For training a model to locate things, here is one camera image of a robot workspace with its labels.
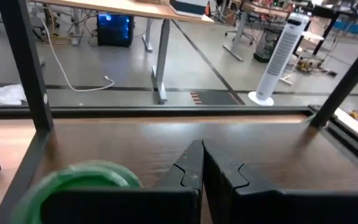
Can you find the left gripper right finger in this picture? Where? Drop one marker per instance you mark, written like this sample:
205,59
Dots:
259,208

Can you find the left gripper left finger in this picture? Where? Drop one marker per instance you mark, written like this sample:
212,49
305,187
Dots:
166,205

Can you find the oregano jar green lid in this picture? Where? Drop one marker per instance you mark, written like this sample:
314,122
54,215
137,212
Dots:
82,174

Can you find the orange black striped tape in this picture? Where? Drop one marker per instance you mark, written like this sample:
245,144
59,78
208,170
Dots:
213,98

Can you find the wooden desk white legs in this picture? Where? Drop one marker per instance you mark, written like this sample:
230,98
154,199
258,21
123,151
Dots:
160,62
239,34

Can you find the white tower fan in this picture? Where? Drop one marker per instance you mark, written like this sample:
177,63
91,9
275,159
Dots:
278,56

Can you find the black mesh bin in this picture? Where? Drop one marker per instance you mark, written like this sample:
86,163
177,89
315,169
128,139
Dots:
266,46

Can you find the white crumpled cloth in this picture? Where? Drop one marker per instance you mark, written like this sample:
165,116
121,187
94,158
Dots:
2,95

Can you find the black frame dark wood shelf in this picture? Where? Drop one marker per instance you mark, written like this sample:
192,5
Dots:
166,140

